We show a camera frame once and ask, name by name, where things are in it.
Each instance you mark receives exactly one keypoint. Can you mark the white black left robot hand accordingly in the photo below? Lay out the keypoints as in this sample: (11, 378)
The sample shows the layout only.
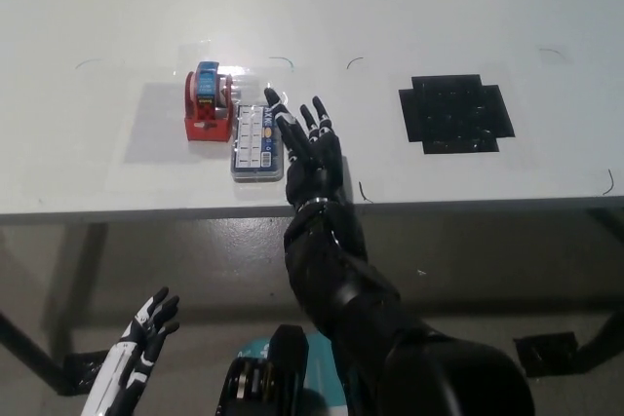
(124, 367)

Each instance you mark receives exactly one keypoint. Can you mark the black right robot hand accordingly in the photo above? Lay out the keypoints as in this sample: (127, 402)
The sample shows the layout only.
(314, 167)

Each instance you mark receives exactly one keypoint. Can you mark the clear plastic screw box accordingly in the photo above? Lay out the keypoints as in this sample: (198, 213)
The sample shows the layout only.
(256, 143)

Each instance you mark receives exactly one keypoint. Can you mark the red tape dispenser with roll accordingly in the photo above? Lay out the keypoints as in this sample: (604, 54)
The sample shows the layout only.
(207, 114)

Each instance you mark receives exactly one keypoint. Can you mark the black tape patch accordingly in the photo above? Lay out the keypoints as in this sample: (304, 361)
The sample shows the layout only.
(456, 114)

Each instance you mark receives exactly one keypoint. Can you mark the black table foot bar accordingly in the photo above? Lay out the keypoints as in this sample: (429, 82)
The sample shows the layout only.
(27, 345)

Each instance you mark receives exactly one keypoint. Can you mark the black teal robot torso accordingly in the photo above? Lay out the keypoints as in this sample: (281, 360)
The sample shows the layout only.
(273, 377)

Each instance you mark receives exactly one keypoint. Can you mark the clear plastic film sheet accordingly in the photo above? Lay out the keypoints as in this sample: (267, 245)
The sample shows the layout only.
(156, 124)

